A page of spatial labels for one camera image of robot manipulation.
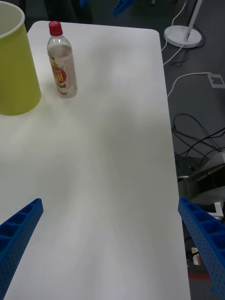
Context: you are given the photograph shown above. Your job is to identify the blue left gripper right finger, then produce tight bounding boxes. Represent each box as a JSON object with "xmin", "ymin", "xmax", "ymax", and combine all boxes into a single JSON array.
[{"xmin": 177, "ymin": 196, "xmax": 225, "ymax": 300}]

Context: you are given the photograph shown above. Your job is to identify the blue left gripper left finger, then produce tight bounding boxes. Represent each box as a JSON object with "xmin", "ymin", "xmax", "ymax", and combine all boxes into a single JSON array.
[{"xmin": 0, "ymin": 198, "xmax": 44, "ymax": 300}]

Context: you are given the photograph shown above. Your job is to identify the clear bottle with red cap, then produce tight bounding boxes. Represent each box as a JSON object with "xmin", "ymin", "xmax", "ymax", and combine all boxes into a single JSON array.
[{"xmin": 46, "ymin": 20, "xmax": 78, "ymax": 99}]

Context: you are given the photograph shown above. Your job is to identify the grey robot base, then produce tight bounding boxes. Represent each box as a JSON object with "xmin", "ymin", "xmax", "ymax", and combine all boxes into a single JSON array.
[{"xmin": 175, "ymin": 151, "xmax": 225, "ymax": 220}]

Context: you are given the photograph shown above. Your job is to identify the white floor lamp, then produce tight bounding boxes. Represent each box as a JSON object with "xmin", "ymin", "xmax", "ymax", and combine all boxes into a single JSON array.
[{"xmin": 163, "ymin": 0, "xmax": 204, "ymax": 49}]

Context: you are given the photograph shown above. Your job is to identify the yellow-green plastic bin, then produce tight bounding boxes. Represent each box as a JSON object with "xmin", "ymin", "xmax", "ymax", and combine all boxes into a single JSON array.
[{"xmin": 0, "ymin": 0, "xmax": 42, "ymax": 116}]

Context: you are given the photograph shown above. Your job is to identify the grey floor socket plate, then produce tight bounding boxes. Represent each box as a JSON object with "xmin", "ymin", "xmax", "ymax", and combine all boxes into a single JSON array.
[{"xmin": 207, "ymin": 74, "xmax": 225, "ymax": 89}]

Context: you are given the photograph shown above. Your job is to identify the white lamp cable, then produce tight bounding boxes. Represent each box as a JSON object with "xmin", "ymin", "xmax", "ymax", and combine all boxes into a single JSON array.
[{"xmin": 160, "ymin": 0, "xmax": 188, "ymax": 66}]

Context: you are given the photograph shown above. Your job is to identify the white floor cable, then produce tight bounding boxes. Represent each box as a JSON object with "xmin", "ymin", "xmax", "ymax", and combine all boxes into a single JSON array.
[{"xmin": 166, "ymin": 71, "xmax": 213, "ymax": 98}]

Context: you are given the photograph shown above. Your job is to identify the black floor cable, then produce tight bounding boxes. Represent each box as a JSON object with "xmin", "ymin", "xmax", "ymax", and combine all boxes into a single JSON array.
[{"xmin": 172, "ymin": 113, "xmax": 225, "ymax": 158}]

